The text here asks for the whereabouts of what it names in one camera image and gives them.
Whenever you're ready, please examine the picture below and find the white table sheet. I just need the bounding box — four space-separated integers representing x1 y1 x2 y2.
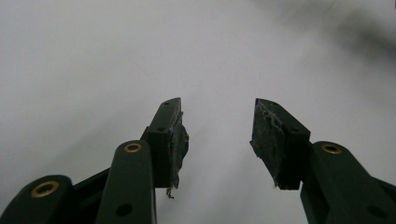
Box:
0 0 396 224

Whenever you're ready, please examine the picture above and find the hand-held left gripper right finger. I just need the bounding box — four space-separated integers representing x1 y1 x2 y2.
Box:
249 98 396 224

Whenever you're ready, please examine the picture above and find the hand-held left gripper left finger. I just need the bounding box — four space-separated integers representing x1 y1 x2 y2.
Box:
94 97 190 224

